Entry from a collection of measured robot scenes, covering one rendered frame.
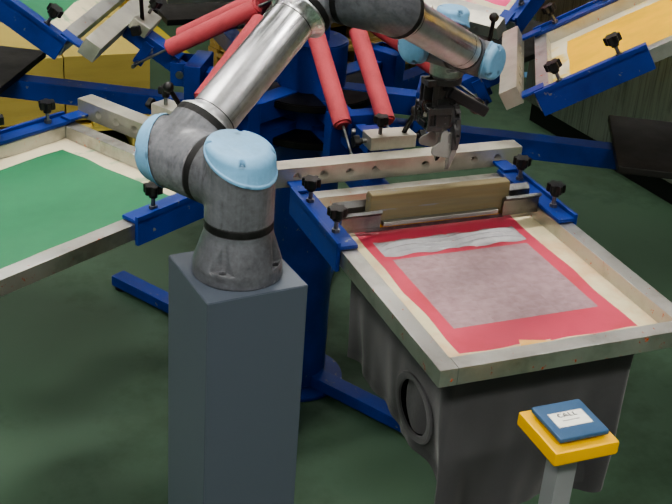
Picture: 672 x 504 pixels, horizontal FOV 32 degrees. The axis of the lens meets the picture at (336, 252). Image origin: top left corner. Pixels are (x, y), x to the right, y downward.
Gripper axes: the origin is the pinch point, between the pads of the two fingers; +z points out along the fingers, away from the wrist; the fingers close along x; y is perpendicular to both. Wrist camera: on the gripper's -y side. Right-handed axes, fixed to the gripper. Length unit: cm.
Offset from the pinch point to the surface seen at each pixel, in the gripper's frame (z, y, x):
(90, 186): 17, 73, -40
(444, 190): 7.2, -0.1, 1.5
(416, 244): 16.3, 9.5, 8.8
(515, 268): 17.0, -7.8, 23.6
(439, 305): 16.9, 16.0, 33.9
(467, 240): 16.7, -3.2, 9.3
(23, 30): -5, 79, -95
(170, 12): 18, 17, -181
